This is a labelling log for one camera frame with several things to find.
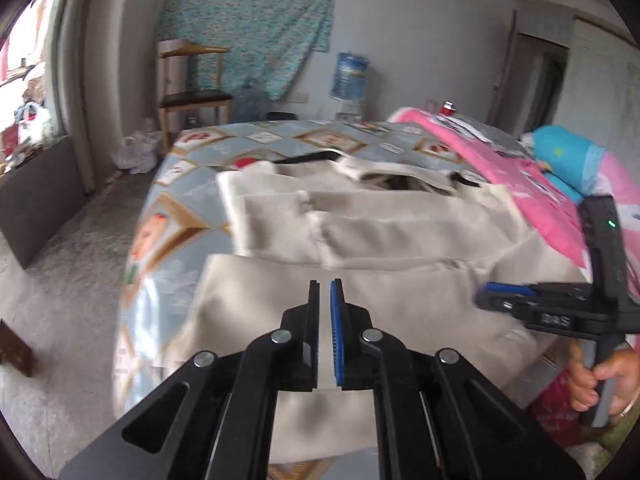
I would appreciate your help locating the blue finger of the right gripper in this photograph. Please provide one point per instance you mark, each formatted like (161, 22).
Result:
(494, 288)
(503, 302)

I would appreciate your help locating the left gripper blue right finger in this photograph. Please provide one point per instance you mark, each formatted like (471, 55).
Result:
(340, 331)

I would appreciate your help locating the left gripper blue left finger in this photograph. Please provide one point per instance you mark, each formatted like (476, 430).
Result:
(311, 336)

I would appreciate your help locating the cream jacket with black trim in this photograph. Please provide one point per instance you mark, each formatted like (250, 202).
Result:
(412, 258)

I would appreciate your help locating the person's right hand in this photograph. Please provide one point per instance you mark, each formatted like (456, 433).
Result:
(623, 366)

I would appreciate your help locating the blue pillow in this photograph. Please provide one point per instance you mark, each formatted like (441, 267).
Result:
(571, 162)

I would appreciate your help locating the pink floral blanket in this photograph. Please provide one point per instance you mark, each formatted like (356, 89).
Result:
(546, 208)

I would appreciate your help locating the fruit pattern table cloth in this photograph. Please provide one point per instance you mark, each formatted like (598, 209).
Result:
(183, 222)

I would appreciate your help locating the white water dispenser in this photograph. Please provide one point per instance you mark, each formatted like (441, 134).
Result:
(350, 110)

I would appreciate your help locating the empty clear water jug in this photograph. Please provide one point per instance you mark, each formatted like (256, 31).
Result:
(250, 102)

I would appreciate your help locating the blue water jug on dispenser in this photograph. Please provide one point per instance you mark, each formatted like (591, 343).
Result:
(350, 77)

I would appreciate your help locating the wooden chair with black seat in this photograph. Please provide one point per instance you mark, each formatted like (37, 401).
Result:
(192, 99)

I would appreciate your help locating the white plastic bag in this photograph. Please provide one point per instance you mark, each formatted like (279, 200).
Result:
(139, 152)

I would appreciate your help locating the brown cardboard box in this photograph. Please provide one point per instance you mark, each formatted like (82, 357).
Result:
(15, 351)

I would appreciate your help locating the dark grey cabinet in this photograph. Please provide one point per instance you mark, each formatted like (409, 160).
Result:
(38, 198)

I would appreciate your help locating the teal floral wall cloth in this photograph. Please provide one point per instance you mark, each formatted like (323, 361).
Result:
(269, 40)

